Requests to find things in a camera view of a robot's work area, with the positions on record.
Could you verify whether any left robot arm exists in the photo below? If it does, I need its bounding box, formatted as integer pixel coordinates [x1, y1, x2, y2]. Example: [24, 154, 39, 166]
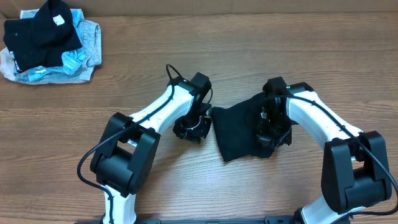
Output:
[90, 78, 212, 223]

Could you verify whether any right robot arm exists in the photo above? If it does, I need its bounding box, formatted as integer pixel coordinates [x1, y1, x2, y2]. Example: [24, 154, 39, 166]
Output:
[257, 77, 397, 223]

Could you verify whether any folded black garment on pile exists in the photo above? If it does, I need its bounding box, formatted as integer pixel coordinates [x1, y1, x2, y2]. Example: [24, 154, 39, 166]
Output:
[3, 0, 82, 73]

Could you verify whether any grey patterned folded garment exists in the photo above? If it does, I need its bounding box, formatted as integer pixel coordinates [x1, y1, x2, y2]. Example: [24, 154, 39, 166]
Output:
[77, 20, 102, 68]

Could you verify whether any brown cardboard back wall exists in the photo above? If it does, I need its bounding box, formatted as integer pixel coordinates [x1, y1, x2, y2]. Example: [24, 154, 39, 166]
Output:
[0, 0, 398, 19]

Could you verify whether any black t-shirt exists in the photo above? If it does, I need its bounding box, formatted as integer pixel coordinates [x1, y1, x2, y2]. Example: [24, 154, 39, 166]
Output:
[211, 93, 265, 162]

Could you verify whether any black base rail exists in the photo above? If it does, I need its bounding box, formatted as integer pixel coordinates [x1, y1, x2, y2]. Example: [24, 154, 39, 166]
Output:
[74, 215, 352, 224]

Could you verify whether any light blue folded garment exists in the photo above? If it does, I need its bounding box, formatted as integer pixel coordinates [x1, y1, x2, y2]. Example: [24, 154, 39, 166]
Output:
[21, 9, 86, 82]

